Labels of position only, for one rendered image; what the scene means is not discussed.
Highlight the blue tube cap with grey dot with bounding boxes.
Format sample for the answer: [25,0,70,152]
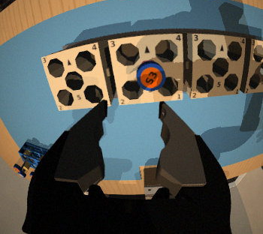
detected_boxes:
[18,161,31,178]

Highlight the blue tube rack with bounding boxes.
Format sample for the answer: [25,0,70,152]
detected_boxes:
[18,142,49,169]

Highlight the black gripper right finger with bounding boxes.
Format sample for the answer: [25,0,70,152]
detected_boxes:
[156,101,232,234]

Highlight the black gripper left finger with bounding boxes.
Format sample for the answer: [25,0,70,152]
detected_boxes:
[22,99,107,234]

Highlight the light blue bench mat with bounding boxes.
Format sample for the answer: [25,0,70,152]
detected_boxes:
[0,0,263,181]

